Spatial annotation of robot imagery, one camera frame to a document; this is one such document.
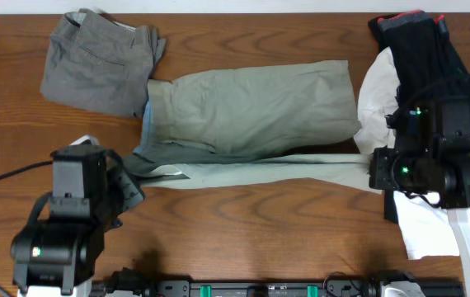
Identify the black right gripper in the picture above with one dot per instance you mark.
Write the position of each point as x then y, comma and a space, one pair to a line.
383, 168

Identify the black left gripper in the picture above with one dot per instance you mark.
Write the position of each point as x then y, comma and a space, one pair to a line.
115, 173

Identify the olive green shorts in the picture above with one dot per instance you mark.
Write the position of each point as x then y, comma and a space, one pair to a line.
234, 127

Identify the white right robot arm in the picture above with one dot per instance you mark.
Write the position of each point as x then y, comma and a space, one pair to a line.
458, 212

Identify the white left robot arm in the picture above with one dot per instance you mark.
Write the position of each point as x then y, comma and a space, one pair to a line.
64, 234

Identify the black garment with red trim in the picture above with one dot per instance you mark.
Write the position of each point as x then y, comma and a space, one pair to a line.
428, 66

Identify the white printed t-shirt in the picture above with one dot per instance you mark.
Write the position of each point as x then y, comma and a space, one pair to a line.
425, 230

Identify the grey folded shorts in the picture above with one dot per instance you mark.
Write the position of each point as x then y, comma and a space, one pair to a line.
100, 65

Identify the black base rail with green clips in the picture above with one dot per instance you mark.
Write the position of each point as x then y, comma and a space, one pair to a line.
337, 284

